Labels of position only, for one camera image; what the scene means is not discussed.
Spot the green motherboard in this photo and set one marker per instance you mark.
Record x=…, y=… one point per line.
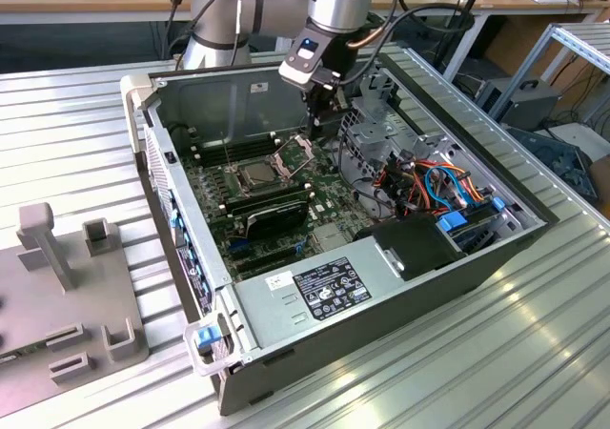
x=329, y=200

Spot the aluminium profile frame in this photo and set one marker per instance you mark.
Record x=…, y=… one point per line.
x=586, y=47

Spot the black tripod stand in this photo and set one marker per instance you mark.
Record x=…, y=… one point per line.
x=461, y=14

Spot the blue case latch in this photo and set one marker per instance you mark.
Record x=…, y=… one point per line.
x=207, y=338

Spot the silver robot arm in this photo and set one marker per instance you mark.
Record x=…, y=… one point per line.
x=340, y=5

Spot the blue expansion slot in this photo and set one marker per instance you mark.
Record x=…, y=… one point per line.
x=237, y=245

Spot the brown cardboard box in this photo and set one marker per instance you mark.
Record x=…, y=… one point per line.
x=601, y=181

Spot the silver chipset heatsink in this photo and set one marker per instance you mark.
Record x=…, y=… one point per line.
x=330, y=237

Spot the black equipment box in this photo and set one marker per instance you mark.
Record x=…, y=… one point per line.
x=524, y=109

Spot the dark teal plastic cover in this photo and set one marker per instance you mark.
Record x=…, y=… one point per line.
x=548, y=162

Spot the open grey PC case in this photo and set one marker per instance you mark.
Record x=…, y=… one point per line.
x=381, y=338

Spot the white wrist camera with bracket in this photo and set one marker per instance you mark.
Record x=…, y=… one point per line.
x=298, y=71

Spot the grey disk bay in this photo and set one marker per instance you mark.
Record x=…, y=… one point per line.
x=476, y=240

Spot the silver power supply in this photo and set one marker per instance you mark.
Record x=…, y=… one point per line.
x=286, y=305

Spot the black plastic shroud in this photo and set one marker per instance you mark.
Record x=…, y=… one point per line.
x=410, y=243

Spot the black graphics card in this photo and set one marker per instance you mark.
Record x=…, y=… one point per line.
x=281, y=219

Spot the green RAM stick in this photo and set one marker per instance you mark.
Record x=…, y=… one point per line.
x=19, y=354

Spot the grey parts rack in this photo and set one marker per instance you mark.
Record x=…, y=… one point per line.
x=71, y=300

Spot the black expansion slot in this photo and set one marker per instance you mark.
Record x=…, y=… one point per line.
x=264, y=257
x=268, y=267

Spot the silver metal drive cage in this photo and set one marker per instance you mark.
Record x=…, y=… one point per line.
x=376, y=131

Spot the small blue plastic latch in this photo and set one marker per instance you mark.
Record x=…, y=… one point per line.
x=498, y=204

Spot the CPU socket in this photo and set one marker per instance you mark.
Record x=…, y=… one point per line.
x=243, y=187

